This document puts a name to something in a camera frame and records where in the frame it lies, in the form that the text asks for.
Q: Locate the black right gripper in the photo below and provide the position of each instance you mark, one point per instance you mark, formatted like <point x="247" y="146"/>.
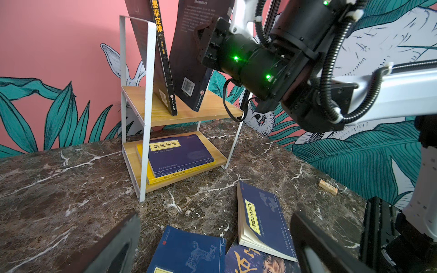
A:
<point x="257" y="68"/>

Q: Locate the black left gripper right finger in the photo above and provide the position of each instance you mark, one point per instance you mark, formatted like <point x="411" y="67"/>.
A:
<point x="316" y="250"/>

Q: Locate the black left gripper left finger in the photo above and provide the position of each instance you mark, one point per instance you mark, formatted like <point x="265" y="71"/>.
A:
<point x="114" y="253"/>

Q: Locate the black wolf cover book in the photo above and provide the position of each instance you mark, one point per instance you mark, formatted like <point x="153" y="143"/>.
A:
<point x="190" y="77"/>

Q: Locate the navy book yellow label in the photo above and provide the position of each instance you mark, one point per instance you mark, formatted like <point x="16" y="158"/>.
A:
<point x="184" y="252"/>
<point x="170" y="155"/>

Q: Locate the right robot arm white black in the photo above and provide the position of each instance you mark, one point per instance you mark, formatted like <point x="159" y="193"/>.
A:
<point x="293" y="66"/>

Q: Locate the navy book right side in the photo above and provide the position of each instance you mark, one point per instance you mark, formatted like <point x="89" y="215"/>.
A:
<point x="262" y="225"/>

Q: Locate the small wooden block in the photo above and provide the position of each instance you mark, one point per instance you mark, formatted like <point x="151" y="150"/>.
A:
<point x="328" y="187"/>

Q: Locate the open illustrated magazine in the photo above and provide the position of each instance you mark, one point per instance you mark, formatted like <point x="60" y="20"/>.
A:
<point x="240" y="259"/>

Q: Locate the yellow book on shelf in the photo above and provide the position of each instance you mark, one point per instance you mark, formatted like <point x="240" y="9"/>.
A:
<point x="152" y="180"/>

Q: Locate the wooden white-framed book shelf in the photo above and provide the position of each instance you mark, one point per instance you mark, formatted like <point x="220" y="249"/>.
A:
<point x="151" y="112"/>

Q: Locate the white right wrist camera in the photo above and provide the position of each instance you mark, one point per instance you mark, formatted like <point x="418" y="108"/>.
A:
<point x="243" y="18"/>

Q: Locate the black front rail base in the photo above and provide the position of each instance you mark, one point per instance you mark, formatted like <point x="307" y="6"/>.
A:
<point x="379" y="230"/>

